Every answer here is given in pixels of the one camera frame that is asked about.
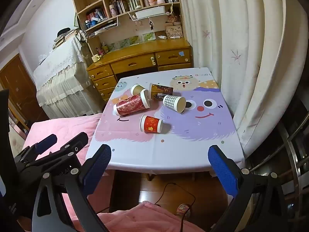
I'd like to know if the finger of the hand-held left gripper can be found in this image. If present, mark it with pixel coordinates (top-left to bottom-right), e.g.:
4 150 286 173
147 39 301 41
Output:
13 134 58 167
36 132 89 172

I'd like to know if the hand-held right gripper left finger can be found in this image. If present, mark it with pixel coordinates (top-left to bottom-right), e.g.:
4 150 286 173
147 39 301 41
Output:
31 144 112 232

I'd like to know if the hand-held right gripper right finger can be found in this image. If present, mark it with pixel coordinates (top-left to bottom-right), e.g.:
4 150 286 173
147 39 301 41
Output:
208 144 294 232

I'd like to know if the tall red patterned cup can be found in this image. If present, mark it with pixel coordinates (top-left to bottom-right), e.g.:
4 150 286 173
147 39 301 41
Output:
113 89 151 117

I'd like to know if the small red paper cup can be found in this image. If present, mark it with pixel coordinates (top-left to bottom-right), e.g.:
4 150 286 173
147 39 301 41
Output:
140 115 164 134

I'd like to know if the plain kraft paper cup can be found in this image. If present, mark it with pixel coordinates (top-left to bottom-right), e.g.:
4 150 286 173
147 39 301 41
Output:
130 84 147 96

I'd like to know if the checked paper cup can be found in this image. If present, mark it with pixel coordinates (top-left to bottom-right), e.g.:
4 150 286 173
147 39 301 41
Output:
162 95 187 114

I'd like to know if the dark brown paper cup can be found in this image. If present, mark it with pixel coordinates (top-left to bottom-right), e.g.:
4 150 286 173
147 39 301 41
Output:
148 83 174 100

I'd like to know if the row of upright books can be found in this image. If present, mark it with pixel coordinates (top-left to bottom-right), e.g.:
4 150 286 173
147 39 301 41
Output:
113 0 141 14

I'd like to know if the pink bed blanket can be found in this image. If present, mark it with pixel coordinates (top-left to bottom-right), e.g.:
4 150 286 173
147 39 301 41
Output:
10 113 114 213

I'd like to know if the cartoon printed tablecloth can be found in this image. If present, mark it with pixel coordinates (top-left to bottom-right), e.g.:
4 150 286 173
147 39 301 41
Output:
85 67 245 175

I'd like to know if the patterned slipper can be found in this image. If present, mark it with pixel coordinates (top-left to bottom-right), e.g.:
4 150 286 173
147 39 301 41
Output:
175 203 192 217

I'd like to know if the lace-covered piano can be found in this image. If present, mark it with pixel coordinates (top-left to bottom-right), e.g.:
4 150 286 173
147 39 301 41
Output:
32 36 107 120

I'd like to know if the brown wooden door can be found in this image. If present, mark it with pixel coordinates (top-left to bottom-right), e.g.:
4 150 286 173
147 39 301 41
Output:
0 54 49 136

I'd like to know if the pink fleece clothing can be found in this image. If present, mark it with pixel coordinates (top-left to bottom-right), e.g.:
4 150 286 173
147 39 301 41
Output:
96 201 206 232

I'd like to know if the metal rack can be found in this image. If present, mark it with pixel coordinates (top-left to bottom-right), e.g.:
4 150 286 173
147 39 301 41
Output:
246 110 309 232

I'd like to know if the wooden desk with drawers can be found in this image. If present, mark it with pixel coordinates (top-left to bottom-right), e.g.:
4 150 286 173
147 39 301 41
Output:
86 38 194 101

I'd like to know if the stack of books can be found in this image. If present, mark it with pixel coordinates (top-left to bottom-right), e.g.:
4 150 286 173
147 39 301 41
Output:
52 32 81 49

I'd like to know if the white floral curtain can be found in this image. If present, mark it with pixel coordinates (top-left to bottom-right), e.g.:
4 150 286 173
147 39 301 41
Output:
177 0 309 155

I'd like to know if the wooden printed box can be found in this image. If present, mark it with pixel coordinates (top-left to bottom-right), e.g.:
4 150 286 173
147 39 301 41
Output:
165 25 183 39

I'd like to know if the white rectangular box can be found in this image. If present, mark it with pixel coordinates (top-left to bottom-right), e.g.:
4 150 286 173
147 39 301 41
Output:
134 7 167 20

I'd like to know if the black floor cable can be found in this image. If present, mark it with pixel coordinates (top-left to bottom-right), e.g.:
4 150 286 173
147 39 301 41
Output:
154 182 196 221

